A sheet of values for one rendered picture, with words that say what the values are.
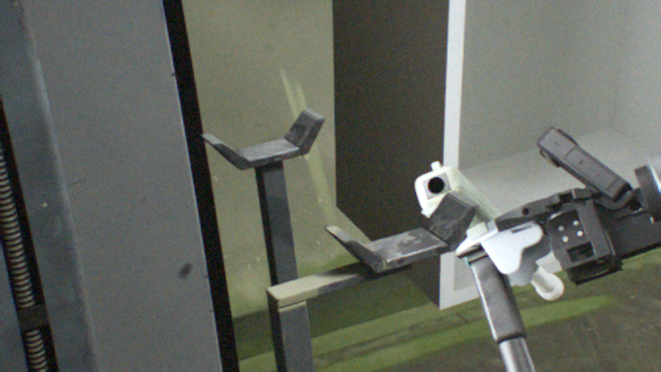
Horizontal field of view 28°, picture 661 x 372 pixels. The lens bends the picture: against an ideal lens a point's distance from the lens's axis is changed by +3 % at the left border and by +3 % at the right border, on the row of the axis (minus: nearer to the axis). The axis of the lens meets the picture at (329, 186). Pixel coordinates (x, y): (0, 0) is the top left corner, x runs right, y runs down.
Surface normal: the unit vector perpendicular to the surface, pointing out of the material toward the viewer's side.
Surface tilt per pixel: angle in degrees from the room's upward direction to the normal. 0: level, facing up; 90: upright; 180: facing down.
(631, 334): 0
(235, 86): 57
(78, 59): 90
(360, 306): 89
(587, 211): 51
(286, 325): 90
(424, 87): 90
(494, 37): 102
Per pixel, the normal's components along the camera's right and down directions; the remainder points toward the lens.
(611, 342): -0.11, -0.93
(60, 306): 0.41, 0.28
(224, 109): 0.28, -0.28
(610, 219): -0.37, -0.29
